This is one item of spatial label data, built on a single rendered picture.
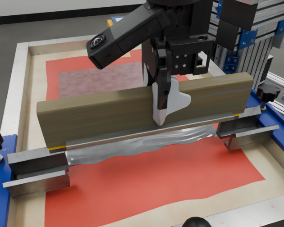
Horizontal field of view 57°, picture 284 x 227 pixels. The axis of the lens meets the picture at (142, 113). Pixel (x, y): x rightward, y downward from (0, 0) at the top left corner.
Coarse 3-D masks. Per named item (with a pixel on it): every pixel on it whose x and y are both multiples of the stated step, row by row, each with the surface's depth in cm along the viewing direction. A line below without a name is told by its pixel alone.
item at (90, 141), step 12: (192, 120) 46; (204, 120) 46; (216, 120) 46; (228, 120) 47; (120, 132) 43; (132, 132) 43; (144, 132) 44; (156, 132) 44; (72, 144) 41; (84, 144) 41; (96, 144) 42
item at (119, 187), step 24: (48, 72) 82; (72, 72) 82; (96, 72) 82; (48, 96) 72; (72, 96) 72; (72, 168) 53; (96, 168) 53; (120, 168) 53; (144, 168) 53; (48, 192) 48; (72, 192) 48; (96, 192) 48; (120, 192) 48; (144, 192) 48; (48, 216) 45; (72, 216) 45; (96, 216) 45; (120, 216) 45
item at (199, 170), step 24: (120, 72) 82; (192, 144) 58; (216, 144) 58; (168, 168) 53; (192, 168) 53; (216, 168) 53; (240, 168) 53; (168, 192) 48; (192, 192) 48; (216, 192) 48
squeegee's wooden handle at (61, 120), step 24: (96, 96) 40; (120, 96) 40; (144, 96) 41; (192, 96) 43; (216, 96) 45; (240, 96) 46; (48, 120) 38; (72, 120) 40; (96, 120) 41; (120, 120) 42; (144, 120) 44; (168, 120) 45; (48, 144) 41
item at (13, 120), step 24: (24, 48) 87; (48, 48) 90; (72, 48) 92; (24, 72) 75; (216, 72) 75; (24, 96) 68; (24, 120) 63; (264, 144) 57; (216, 216) 41; (240, 216) 41; (264, 216) 41
